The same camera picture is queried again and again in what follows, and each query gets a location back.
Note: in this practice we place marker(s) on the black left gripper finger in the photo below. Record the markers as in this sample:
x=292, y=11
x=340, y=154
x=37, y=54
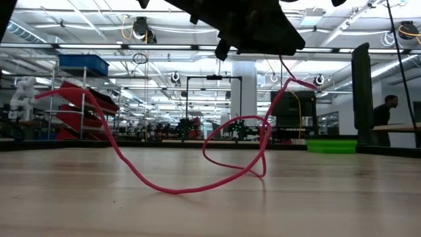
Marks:
x=269, y=36

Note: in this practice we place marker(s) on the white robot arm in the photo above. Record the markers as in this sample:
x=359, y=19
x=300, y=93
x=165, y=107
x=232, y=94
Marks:
x=24, y=98

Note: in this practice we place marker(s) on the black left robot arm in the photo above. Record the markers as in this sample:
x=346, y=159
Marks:
x=4, y=10

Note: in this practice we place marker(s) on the white pillar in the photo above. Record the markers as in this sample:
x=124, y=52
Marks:
x=244, y=95

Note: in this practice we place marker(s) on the black cabinet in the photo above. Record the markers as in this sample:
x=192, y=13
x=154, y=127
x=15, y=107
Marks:
x=307, y=108

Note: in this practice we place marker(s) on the green plastic tray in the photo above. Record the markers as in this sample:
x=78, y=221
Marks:
x=329, y=147

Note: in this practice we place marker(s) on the person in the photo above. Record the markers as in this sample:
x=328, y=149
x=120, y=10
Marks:
x=383, y=115

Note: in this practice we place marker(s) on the blue storage bin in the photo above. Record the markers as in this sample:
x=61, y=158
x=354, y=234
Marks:
x=84, y=64

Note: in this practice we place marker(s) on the wooden top desk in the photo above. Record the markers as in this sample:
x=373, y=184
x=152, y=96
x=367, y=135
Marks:
x=401, y=127

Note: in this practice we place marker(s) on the red bin cart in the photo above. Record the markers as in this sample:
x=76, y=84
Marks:
x=83, y=108

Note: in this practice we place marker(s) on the red storage bin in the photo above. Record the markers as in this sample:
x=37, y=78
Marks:
x=70, y=93
x=74, y=118
x=64, y=135

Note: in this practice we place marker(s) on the black robot station frame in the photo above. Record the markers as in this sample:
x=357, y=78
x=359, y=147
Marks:
x=213, y=77

